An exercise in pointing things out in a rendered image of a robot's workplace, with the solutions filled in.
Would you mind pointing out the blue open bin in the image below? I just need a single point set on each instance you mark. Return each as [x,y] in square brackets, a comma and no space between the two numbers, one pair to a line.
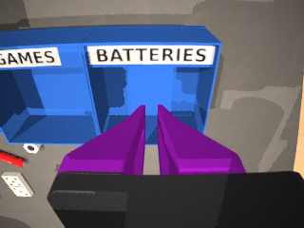
[43,102]

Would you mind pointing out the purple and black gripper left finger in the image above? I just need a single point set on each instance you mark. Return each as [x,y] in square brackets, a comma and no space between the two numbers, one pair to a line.
[113,150]

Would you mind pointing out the cream domino tile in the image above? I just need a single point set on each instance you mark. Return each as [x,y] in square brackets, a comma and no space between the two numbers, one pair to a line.
[17,183]

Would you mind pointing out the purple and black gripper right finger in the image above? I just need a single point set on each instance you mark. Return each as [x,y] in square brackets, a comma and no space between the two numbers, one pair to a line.
[191,152]

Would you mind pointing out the red aaa battery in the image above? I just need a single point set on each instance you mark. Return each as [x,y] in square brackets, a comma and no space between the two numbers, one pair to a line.
[5,157]

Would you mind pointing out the white hex nut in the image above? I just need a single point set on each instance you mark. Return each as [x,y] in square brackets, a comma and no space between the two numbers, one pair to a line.
[32,148]

